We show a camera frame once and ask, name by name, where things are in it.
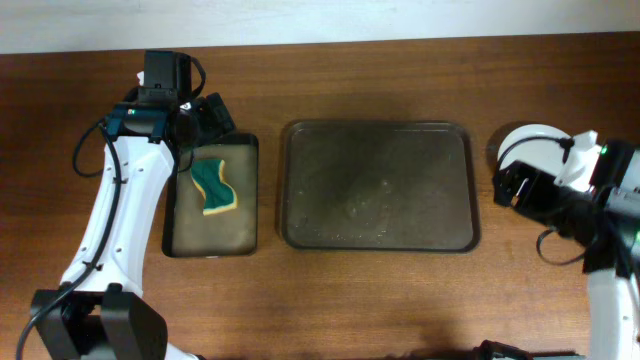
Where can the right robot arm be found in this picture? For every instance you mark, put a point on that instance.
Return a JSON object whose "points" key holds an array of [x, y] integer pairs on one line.
{"points": [[611, 268]]}

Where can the green yellow sponge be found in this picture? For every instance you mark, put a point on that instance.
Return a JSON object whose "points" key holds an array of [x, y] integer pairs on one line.
{"points": [[208, 178]]}

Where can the large brown serving tray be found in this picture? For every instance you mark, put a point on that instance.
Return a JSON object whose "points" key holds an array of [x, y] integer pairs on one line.
{"points": [[401, 186]]}

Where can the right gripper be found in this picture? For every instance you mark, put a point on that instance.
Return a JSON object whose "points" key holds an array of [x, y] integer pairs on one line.
{"points": [[532, 182]]}

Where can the black water tray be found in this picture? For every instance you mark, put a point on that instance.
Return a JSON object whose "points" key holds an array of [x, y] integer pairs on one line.
{"points": [[188, 232]]}

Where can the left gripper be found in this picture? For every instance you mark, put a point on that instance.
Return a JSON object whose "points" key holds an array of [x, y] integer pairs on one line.
{"points": [[218, 119]]}

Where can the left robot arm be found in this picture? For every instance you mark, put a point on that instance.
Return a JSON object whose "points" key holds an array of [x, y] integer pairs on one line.
{"points": [[98, 311]]}

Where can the light grey plate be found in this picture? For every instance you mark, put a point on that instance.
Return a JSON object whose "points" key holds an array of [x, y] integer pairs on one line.
{"points": [[544, 155]]}

